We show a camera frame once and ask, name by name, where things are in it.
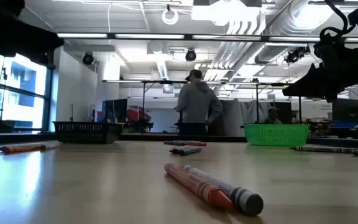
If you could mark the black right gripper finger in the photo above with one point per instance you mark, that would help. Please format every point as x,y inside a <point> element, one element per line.
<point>309,87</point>

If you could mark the black ceiling spotlight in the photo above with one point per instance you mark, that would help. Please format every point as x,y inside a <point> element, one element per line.
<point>190,55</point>
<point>294,56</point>
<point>88,58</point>

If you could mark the black monitor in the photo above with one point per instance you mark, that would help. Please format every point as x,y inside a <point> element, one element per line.
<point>350,109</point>
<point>115,110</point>

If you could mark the person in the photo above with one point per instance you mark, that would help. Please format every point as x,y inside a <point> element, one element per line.
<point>272,116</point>
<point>197,102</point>

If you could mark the green plastic basket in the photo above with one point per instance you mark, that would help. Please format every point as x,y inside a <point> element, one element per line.
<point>275,135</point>

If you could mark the grey curtain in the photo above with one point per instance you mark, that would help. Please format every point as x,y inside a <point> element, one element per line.
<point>233,115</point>

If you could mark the black plastic basket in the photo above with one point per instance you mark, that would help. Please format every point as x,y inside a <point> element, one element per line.
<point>85,132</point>

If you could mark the black workstation frame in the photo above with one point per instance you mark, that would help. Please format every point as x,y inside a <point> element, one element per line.
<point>144,102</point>

